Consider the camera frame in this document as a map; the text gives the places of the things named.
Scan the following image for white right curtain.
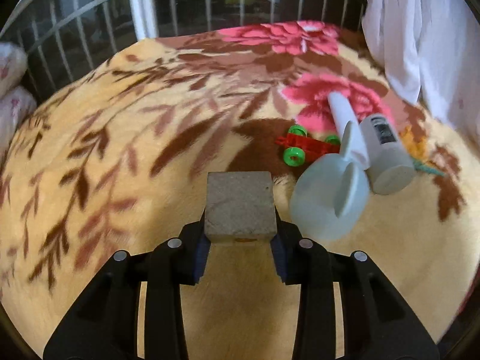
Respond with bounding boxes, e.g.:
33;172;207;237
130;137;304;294
362;0;479;140

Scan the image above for grey cylindrical canister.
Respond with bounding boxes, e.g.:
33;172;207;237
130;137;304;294
360;114;416;195

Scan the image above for floral plush bed blanket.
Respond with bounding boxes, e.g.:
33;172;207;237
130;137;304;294
1;21;479;354

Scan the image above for light blue mouse-ear container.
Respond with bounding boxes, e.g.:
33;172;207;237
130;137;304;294
289;121;370;241

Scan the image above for folded pink floral quilt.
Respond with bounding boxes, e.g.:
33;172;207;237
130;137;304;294
0;42;37;158

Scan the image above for window with white frame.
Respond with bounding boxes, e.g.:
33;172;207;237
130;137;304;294
1;0;367;100

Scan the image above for red green toy car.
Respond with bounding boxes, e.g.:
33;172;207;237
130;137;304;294
275;124;340;167

